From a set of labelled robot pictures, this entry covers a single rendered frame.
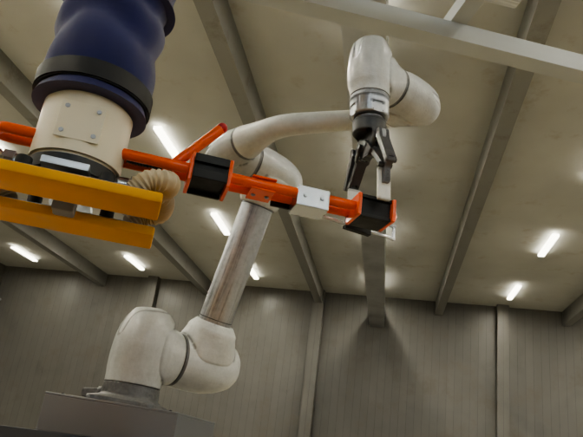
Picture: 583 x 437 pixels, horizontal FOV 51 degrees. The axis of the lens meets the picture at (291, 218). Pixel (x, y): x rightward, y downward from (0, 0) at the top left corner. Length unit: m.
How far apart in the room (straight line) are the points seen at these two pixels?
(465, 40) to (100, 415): 2.93
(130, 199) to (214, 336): 0.83
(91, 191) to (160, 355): 0.78
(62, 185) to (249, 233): 0.87
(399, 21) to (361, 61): 2.28
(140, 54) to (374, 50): 0.52
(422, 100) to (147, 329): 0.94
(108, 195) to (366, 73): 0.65
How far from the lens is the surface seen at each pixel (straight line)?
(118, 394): 1.74
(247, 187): 1.27
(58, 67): 1.23
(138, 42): 1.29
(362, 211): 1.28
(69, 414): 1.67
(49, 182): 1.09
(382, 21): 3.68
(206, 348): 1.82
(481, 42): 3.87
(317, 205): 1.25
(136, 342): 1.74
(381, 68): 1.44
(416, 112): 1.54
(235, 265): 1.85
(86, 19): 1.29
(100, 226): 1.26
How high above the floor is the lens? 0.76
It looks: 21 degrees up
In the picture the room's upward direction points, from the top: 7 degrees clockwise
